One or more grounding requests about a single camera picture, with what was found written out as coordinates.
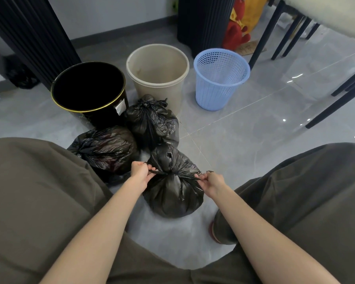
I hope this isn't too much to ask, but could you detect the person's left hand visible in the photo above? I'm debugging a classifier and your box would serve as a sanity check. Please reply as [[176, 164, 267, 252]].
[[130, 161, 157, 195]]

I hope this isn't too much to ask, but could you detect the person's left forearm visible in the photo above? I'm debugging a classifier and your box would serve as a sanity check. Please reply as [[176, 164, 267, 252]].
[[40, 181, 147, 284]]

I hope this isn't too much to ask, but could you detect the red plush toy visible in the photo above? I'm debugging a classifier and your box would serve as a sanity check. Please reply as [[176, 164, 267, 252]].
[[222, 0, 251, 51]]

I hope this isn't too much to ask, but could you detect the black bin with gold rim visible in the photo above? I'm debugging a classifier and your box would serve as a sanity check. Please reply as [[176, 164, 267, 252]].
[[50, 61, 129, 129]]

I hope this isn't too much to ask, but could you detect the person's left leg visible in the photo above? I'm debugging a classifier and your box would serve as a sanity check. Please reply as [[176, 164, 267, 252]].
[[0, 137, 193, 284]]

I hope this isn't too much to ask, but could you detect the cream cushioned chair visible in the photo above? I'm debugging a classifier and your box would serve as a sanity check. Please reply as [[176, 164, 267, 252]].
[[248, 0, 355, 130]]

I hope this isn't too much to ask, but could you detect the blue mesh plastic bin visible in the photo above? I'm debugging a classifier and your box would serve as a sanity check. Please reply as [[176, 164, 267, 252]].
[[193, 48, 251, 112]]

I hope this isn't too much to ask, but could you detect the beige plastic bin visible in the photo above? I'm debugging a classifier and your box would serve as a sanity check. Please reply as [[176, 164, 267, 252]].
[[126, 43, 190, 116]]

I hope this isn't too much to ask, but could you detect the person's right hand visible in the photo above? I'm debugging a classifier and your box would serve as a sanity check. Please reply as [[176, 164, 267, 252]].
[[194, 171, 234, 201]]

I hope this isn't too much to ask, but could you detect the black garbage bag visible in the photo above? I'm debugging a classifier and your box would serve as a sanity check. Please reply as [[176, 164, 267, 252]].
[[67, 125, 141, 185], [142, 143, 214, 219], [125, 94, 180, 150]]

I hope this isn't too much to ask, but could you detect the person's right pink shoe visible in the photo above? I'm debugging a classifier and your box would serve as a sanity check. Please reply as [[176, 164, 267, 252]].
[[208, 220, 223, 245]]

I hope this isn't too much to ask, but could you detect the person's right forearm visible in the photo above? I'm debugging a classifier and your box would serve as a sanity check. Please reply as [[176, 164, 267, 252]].
[[216, 188, 341, 284]]

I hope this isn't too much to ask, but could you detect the small crumpled black bag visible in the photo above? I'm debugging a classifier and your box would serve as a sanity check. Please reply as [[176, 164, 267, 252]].
[[4, 54, 41, 90]]

